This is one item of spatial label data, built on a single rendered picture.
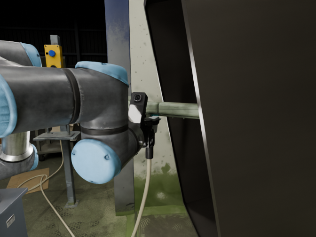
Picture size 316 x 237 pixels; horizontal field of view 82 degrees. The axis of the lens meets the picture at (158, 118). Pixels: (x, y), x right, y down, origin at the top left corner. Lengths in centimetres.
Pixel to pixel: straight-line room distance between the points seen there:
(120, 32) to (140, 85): 43
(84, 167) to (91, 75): 16
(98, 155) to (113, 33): 134
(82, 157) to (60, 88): 13
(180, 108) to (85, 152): 36
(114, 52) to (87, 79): 127
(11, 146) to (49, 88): 86
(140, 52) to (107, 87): 126
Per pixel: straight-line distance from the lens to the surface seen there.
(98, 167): 35
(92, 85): 30
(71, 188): 215
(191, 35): 46
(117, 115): 33
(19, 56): 84
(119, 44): 158
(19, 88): 27
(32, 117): 28
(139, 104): 52
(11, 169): 122
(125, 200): 189
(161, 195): 188
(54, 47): 185
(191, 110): 60
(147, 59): 156
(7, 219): 130
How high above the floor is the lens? 125
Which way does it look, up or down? 11 degrees down
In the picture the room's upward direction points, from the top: straight up
